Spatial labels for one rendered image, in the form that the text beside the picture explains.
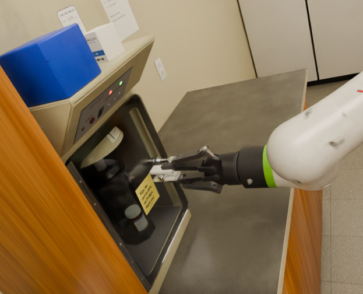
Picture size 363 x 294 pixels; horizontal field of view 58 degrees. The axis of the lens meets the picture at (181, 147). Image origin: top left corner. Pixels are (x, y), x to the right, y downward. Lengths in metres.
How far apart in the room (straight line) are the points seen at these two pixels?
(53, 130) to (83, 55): 0.13
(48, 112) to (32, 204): 0.16
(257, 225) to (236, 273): 0.16
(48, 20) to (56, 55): 0.18
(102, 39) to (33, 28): 0.12
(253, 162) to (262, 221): 0.32
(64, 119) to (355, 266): 1.75
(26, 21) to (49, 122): 0.19
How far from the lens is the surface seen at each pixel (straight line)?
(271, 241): 0.92
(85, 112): 0.59
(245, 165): 0.69
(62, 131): 0.57
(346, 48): 3.69
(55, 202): 0.56
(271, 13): 3.59
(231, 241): 0.95
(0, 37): 0.63
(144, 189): 0.82
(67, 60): 0.55
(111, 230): 0.73
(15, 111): 0.49
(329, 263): 2.05
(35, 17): 0.69
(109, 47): 0.69
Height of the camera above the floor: 1.63
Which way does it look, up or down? 28 degrees down
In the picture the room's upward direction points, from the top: 23 degrees counter-clockwise
